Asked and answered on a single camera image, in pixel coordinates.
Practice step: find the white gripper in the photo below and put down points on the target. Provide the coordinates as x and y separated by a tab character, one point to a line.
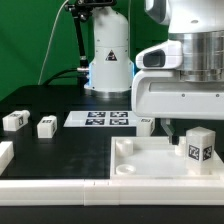
161	94

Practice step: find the white square tabletop panel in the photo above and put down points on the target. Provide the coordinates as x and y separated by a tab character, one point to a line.
156	158

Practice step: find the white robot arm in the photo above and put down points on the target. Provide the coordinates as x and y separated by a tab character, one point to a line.
181	78

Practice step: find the white marker sheet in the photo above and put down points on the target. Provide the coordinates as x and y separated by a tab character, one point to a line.
101	119

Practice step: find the white left fence block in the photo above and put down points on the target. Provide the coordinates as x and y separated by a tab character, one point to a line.
6	154

